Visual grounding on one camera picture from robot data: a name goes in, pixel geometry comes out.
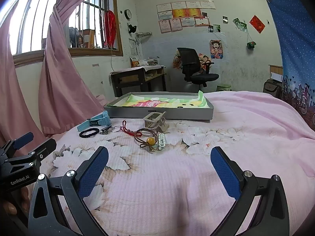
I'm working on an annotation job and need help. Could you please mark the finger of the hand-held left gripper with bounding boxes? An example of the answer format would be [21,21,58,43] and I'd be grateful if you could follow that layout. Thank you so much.
[0,132,34,158]
[5,138,57,169]

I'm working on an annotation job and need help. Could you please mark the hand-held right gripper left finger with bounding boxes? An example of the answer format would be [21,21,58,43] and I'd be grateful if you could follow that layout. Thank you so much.
[28,146,109,236]

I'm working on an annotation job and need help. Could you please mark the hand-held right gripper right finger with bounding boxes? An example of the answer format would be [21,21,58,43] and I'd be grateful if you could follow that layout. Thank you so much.
[210,146,290,236]

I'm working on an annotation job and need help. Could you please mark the red braided cord charm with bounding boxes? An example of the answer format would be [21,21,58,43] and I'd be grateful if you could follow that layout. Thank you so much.
[120,120,143,138]

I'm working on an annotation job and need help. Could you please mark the brown hair tie amber bead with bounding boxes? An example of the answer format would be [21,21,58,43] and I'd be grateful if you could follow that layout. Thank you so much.
[134,127,158,153]

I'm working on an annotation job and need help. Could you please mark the white hair clip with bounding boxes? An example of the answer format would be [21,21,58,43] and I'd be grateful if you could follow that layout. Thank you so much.
[157,133,166,151]

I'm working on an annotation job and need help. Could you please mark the grey rectangular tray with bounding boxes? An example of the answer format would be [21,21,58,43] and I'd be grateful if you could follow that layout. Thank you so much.
[104,91,214,121]

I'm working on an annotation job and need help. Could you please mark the person's left hand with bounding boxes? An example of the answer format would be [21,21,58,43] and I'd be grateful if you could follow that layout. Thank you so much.
[0,185,32,216]

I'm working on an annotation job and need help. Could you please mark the pink curtain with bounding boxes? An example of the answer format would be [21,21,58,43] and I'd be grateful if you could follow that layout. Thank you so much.
[38,0,109,135]
[0,25,50,153]

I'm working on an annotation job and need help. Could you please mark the light blue wrist watch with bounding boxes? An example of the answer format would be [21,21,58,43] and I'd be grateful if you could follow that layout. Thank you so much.
[77,111,111,132]

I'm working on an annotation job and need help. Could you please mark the cartoon printed towel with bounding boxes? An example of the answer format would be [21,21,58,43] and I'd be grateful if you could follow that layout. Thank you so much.
[116,90,211,109]

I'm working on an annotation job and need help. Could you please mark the brown patterned bag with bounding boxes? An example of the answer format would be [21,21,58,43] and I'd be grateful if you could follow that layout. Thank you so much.
[263,79,282,100]

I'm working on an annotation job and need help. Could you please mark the dark wooden desk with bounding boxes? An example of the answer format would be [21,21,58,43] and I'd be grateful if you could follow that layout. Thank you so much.
[110,65,167,97]

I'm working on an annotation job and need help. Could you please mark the white desk cloth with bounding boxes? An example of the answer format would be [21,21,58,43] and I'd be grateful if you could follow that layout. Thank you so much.
[110,65,165,75]

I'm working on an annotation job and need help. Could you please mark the wooden cabinet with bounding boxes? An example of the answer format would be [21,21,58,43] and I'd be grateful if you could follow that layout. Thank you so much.
[269,65,283,83]

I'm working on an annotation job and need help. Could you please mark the dark bundle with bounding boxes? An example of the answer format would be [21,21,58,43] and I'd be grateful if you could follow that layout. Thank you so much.
[69,27,79,48]

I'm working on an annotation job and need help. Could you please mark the brown cardboard box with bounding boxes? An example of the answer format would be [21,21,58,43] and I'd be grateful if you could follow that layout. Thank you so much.
[79,29,95,48]

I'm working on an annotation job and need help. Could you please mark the black office chair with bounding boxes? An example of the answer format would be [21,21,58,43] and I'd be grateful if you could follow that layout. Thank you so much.
[177,47,219,88]

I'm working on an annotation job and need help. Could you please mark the pile of papers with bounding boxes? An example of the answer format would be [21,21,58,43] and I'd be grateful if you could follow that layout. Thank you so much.
[138,58,161,67]

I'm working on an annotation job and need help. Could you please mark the red hanging ornament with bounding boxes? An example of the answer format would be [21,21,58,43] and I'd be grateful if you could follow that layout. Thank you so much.
[104,10,117,48]

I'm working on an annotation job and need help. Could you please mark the wooden framed barred window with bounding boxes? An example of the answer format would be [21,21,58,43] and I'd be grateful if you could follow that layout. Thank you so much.
[0,0,123,65]

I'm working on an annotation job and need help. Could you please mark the blue printed curtain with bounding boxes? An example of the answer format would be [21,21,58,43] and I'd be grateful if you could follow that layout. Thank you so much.
[263,0,315,128]

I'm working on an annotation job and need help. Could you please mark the red diamond paper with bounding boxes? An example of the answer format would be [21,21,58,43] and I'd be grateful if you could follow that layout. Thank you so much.
[249,15,266,33]

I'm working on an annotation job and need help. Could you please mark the black hair tie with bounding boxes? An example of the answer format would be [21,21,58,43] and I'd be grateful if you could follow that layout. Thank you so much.
[79,127,100,138]

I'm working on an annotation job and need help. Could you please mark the cartoon monkeys wall poster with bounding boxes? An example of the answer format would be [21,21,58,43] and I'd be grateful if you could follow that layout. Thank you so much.
[197,53,213,74]

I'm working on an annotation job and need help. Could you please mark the orange yellow wall poster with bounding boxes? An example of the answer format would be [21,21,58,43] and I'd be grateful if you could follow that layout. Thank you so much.
[173,50,183,70]

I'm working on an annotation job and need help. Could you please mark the cartoon character wall poster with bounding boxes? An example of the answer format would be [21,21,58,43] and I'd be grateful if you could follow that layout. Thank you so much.
[210,39,224,59]

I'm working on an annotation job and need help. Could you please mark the white wall paper sheet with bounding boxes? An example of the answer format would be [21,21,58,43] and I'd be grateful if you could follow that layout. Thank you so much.
[128,38,143,56]

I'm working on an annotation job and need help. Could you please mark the green wall photos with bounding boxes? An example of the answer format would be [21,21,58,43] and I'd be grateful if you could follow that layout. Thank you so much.
[233,18,247,31]

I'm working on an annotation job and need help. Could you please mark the group of wall certificates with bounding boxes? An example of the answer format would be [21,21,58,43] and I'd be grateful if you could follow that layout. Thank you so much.
[157,1,216,33]

